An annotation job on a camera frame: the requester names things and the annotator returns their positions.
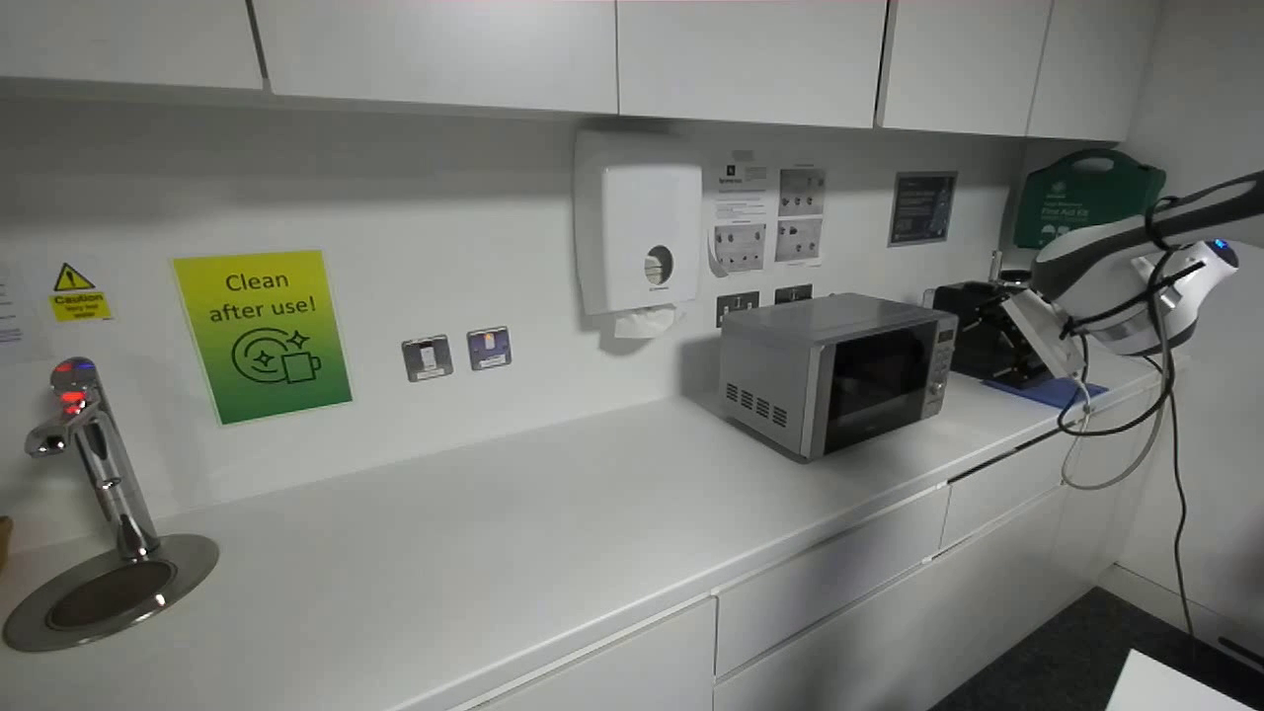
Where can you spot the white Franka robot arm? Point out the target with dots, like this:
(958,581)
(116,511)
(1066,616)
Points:
(1120,269)

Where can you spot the silver microwave oven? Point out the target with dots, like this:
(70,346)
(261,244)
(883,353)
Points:
(815,377)

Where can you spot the white paper towel dispenser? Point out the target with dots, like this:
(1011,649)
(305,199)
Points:
(637,229)

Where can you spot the coffee pod picture sheet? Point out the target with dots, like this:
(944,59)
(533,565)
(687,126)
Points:
(738,245)
(798,237)
(798,191)

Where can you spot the white printed notice sheet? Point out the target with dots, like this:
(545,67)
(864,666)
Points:
(738,182)

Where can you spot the white cabinet drawer front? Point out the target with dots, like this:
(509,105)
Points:
(829,579)
(1008,488)

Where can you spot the white base cabinet door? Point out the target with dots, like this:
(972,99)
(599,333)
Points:
(616,673)

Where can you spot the white upper cabinet door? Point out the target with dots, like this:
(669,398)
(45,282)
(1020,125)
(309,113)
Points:
(965,64)
(437,47)
(753,55)
(1093,64)
(125,41)

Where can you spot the black coffee machine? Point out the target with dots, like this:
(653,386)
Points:
(979,338)

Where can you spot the green clean after use sign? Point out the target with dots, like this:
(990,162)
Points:
(261,338)

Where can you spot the tall white drawer front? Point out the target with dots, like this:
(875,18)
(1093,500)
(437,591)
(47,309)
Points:
(911,635)

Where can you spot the blue flat mat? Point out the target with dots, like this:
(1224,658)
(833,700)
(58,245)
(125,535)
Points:
(1060,391)

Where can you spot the green first aid kit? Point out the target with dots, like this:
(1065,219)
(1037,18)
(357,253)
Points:
(1072,199)

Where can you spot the chrome water tap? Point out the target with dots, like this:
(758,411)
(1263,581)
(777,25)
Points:
(99,449)

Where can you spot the yellow warning sign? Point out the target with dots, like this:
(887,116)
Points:
(81,299)

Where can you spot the round steel drain tray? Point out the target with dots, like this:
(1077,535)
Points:
(113,592)

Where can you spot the black double wall socket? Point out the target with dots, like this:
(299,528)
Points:
(795,292)
(736,304)

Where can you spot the steel wall socket plate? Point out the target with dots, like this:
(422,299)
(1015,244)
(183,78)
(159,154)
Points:
(487,348)

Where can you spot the steel wall switch plate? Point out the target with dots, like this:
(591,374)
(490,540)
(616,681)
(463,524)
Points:
(428,355)

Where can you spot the dark framed wall notice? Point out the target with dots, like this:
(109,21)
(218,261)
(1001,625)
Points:
(922,205)

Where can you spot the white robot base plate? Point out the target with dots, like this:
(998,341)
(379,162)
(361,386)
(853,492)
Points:
(1172,683)

